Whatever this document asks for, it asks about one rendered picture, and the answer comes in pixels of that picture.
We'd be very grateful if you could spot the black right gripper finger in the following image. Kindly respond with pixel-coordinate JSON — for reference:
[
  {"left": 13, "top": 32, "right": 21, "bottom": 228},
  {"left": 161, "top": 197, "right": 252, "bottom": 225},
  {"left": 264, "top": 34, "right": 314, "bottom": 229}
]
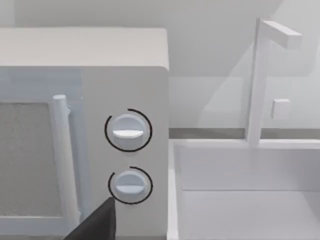
[{"left": 63, "top": 196, "right": 117, "bottom": 240}]

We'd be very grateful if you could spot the small white microwave knob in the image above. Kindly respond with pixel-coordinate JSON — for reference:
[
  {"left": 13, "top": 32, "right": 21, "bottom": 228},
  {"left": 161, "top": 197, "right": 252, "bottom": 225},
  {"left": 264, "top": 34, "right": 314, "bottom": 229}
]
[{"left": 107, "top": 166, "right": 154, "bottom": 205}]

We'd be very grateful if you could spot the large white microwave knob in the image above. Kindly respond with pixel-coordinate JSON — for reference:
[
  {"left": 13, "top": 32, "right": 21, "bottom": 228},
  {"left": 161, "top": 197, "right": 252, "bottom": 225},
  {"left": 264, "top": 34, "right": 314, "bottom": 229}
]
[{"left": 104, "top": 108, "right": 153, "bottom": 153}]

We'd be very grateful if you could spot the microwave door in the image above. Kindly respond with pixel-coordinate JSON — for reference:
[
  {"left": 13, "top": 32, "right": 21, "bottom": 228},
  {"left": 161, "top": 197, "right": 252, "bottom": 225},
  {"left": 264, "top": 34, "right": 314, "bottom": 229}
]
[{"left": 0, "top": 66, "right": 92, "bottom": 240}]

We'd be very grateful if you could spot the white sink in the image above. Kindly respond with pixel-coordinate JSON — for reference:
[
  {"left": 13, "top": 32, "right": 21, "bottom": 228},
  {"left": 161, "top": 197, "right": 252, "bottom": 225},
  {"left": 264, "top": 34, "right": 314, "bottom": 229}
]
[{"left": 166, "top": 138, "right": 320, "bottom": 240}]

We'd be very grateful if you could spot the pale microwave oven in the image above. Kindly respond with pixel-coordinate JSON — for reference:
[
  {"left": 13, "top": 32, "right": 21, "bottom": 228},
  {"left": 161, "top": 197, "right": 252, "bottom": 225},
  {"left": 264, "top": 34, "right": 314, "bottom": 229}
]
[{"left": 0, "top": 27, "right": 170, "bottom": 240}]

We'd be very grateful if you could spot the tall white tap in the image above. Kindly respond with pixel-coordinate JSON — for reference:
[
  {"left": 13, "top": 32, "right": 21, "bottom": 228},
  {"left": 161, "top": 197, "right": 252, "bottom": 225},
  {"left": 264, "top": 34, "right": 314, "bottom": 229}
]
[{"left": 246, "top": 17, "right": 303, "bottom": 149}]

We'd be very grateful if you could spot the white microwave door handle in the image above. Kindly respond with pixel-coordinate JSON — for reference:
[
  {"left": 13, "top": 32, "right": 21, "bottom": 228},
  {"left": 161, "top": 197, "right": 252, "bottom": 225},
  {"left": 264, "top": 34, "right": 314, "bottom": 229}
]
[{"left": 51, "top": 94, "right": 83, "bottom": 226}]

